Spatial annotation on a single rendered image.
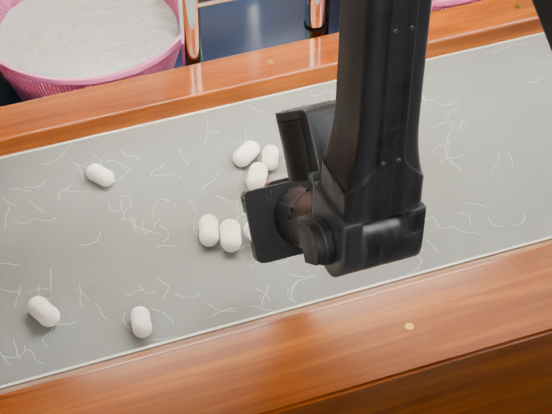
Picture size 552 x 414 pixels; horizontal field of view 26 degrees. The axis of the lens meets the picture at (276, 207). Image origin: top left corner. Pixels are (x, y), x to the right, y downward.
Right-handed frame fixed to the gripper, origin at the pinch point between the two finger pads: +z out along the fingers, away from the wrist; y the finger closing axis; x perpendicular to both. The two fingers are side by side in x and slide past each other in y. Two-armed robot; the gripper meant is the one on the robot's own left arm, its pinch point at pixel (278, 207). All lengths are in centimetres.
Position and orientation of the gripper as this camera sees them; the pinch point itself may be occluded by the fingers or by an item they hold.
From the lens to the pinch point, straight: 114.4
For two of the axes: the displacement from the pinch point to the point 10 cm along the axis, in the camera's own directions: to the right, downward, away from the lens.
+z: -2.6, -0.7, 9.6
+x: 2.1, 9.7, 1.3
